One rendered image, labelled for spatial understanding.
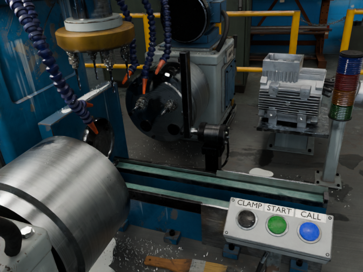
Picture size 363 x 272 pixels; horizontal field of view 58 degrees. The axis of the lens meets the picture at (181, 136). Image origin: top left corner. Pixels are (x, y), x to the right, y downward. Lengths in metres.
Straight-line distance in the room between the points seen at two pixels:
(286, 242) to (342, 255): 0.38
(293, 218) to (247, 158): 0.67
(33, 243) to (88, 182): 0.18
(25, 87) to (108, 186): 0.40
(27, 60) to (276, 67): 0.76
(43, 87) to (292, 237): 0.72
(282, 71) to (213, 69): 0.24
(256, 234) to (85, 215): 0.29
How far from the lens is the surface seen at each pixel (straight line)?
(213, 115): 1.26
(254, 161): 1.22
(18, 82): 0.91
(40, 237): 0.48
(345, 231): 1.00
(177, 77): 1.01
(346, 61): 0.98
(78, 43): 0.75
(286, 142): 1.30
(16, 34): 0.91
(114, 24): 0.78
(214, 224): 0.84
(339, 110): 1.02
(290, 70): 1.16
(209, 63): 1.19
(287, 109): 1.18
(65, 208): 0.57
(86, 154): 0.64
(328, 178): 1.15
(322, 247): 0.58
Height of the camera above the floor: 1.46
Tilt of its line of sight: 28 degrees down
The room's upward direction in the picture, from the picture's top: 4 degrees counter-clockwise
